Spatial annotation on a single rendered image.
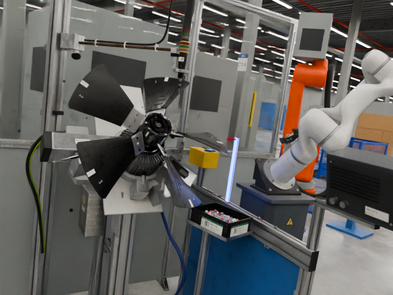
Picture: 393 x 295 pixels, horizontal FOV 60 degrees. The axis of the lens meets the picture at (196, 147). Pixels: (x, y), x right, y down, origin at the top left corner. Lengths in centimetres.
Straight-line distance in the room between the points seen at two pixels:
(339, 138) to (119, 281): 118
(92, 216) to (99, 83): 65
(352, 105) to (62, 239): 174
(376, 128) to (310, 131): 771
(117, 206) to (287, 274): 74
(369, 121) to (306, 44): 443
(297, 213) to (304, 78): 374
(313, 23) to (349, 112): 383
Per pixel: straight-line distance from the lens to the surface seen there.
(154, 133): 137
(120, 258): 168
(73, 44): 181
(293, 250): 143
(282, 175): 177
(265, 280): 160
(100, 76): 148
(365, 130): 936
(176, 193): 130
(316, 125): 158
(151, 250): 249
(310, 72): 536
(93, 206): 174
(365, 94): 168
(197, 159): 190
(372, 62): 174
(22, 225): 220
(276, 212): 172
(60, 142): 143
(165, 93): 158
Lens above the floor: 134
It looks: 8 degrees down
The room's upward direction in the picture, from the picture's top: 8 degrees clockwise
